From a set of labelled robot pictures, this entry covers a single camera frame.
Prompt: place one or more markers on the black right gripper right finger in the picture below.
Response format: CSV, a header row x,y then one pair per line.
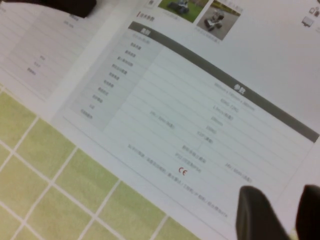
x,y
310,215

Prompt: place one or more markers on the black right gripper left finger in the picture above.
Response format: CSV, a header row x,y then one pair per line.
x,y
257,217

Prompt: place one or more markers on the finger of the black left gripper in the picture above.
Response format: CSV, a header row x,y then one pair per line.
x,y
72,6

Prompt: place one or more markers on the white product brochure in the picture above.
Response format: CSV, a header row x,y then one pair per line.
x,y
190,95

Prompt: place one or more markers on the green checked tablecloth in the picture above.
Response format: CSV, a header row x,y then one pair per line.
x,y
50,190

